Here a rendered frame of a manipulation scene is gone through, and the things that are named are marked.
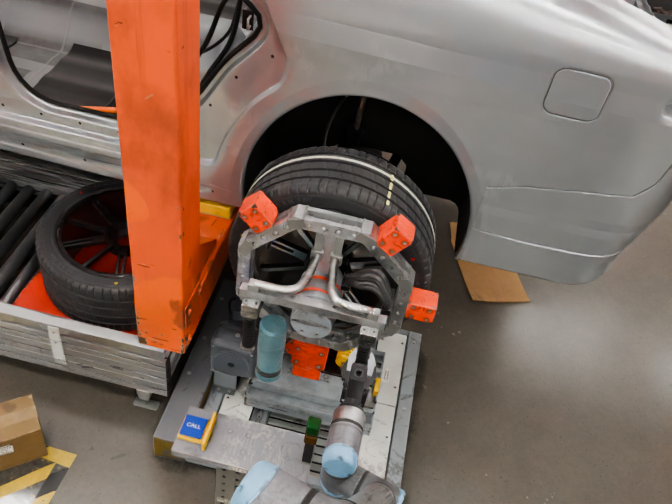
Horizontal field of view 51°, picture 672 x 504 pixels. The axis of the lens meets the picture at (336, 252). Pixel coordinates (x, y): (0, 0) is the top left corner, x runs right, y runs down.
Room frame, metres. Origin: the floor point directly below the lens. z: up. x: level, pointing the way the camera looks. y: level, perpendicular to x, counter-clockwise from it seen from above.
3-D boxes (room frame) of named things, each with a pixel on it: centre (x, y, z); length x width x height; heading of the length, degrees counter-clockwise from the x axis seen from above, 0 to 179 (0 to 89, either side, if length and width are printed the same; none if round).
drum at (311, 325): (1.45, 0.03, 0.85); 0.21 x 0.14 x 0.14; 176
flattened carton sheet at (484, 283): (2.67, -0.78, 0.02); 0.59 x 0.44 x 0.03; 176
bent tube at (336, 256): (1.39, -0.07, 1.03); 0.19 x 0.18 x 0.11; 176
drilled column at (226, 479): (1.15, 0.20, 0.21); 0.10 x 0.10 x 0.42; 86
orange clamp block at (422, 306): (1.50, -0.29, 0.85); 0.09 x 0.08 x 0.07; 86
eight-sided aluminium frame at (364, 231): (1.52, 0.02, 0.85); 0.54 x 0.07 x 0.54; 86
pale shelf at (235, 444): (1.15, 0.17, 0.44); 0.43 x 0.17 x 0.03; 86
